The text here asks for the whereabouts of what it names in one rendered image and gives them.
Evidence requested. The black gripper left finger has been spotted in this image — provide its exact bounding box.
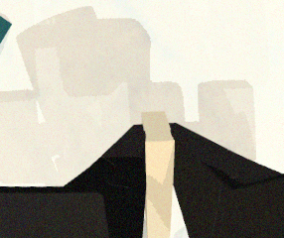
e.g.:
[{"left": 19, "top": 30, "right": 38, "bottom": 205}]
[{"left": 0, "top": 123, "right": 147, "bottom": 238}]

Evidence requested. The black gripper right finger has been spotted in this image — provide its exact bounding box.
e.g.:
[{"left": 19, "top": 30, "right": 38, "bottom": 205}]
[{"left": 169, "top": 122, "right": 284, "bottom": 238}]

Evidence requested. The beige domino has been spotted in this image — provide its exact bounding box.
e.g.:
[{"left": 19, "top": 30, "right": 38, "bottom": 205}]
[{"left": 142, "top": 111, "right": 175, "bottom": 238}]

